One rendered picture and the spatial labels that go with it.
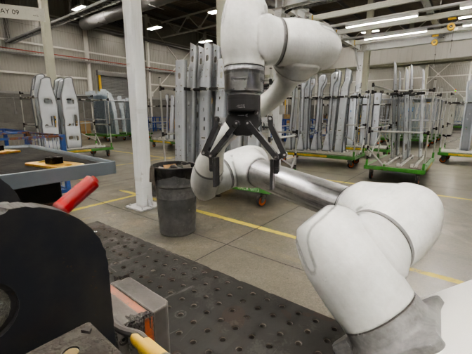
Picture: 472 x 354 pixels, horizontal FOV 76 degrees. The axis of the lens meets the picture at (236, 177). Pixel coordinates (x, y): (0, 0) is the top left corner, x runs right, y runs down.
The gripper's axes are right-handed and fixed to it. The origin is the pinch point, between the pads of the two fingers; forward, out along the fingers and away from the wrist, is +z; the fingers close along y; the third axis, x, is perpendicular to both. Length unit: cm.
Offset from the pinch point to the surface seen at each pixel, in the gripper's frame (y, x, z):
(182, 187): -106, 196, 44
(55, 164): -18.7, -34.8, -7.9
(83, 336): 5, -57, -2
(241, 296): -3.1, 11.8, 36.6
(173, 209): -117, 195, 67
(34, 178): -15.8, -40.7, -7.0
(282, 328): 10.0, 1.4, 37.2
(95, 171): -12.7, -34.1, -6.9
